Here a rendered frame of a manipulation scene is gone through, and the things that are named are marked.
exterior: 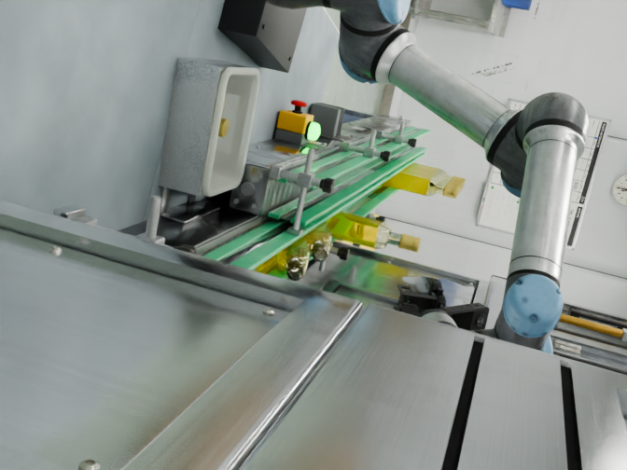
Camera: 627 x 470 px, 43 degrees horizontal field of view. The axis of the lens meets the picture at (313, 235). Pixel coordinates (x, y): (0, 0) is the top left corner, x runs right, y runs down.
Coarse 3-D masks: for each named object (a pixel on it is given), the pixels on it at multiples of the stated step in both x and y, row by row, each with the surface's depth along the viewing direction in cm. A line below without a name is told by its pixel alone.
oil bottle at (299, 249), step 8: (304, 240) 157; (288, 248) 149; (296, 248) 150; (304, 248) 151; (280, 256) 150; (288, 256) 148; (296, 256) 148; (304, 256) 149; (280, 264) 149; (304, 264) 149; (280, 272) 150; (304, 272) 150
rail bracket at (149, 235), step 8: (152, 200) 88; (160, 200) 89; (64, 208) 92; (72, 208) 92; (80, 208) 93; (152, 208) 89; (64, 216) 90; (72, 216) 91; (80, 216) 92; (88, 216) 93; (152, 216) 89; (88, 224) 91; (96, 224) 93; (152, 224) 89; (120, 232) 91; (144, 232) 91; (152, 232) 89; (152, 240) 89; (160, 240) 90; (176, 248) 89; (184, 248) 88; (192, 248) 89
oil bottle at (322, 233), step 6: (318, 228) 167; (324, 228) 168; (306, 234) 164; (312, 234) 163; (318, 234) 164; (324, 234) 164; (330, 234) 165; (312, 240) 163; (318, 240) 163; (324, 240) 163; (330, 240) 164
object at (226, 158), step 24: (240, 72) 136; (216, 96) 132; (240, 96) 147; (216, 120) 132; (240, 120) 148; (216, 144) 150; (240, 144) 149; (216, 168) 150; (240, 168) 150; (216, 192) 139
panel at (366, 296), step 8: (328, 280) 184; (336, 280) 185; (320, 288) 177; (328, 288) 178; (336, 288) 180; (344, 288) 182; (352, 288) 182; (360, 288) 182; (368, 288) 184; (344, 296) 177; (352, 296) 178; (360, 296) 179; (368, 296) 180; (376, 296) 181; (384, 296) 181; (392, 296) 182; (376, 304) 176; (384, 304) 177; (392, 304) 178
